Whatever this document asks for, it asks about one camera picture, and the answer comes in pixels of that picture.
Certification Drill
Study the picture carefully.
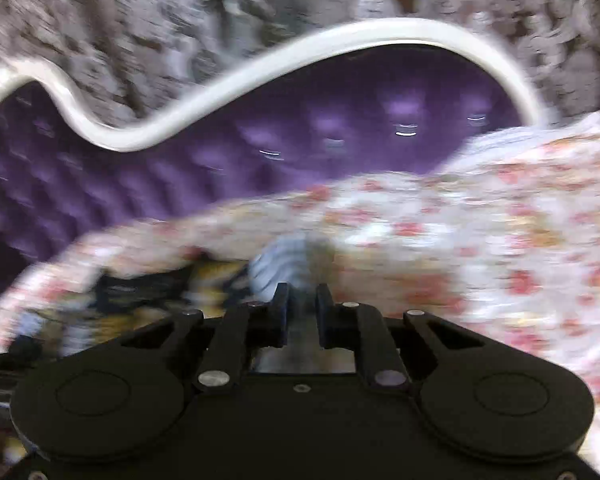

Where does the yellow black white patterned sweater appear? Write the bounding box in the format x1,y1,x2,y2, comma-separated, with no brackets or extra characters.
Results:
7,233,352,373

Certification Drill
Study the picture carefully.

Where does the floral bedspread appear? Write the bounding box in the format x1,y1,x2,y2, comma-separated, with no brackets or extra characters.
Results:
0,113,600,472

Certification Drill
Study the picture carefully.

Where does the purple tufted white-framed headboard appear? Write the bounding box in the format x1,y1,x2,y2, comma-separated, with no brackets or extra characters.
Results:
0,18,548,294

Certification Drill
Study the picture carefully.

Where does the grey damask curtain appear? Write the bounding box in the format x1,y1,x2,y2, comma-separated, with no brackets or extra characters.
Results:
0,0,600,126

